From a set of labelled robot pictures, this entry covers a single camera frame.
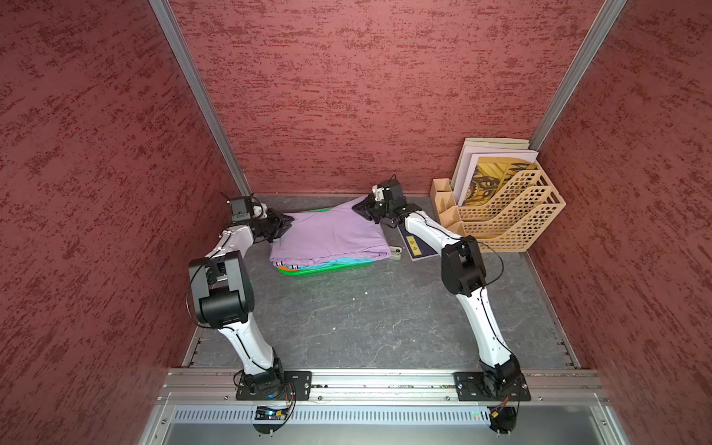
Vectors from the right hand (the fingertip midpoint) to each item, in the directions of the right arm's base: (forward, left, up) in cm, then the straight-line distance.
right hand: (355, 208), depth 100 cm
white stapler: (-13, -15, -11) cm, 23 cm away
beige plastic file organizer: (-4, -58, -4) cm, 58 cm away
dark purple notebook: (-10, -23, -12) cm, 28 cm away
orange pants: (-24, +22, -1) cm, 32 cm away
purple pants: (-12, +6, 0) cm, 13 cm away
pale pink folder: (+17, -45, +13) cm, 50 cm away
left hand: (-7, +22, +1) cm, 23 cm away
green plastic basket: (-24, +16, -4) cm, 29 cm away
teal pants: (-22, +8, -2) cm, 23 cm away
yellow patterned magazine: (+8, -50, +7) cm, 51 cm away
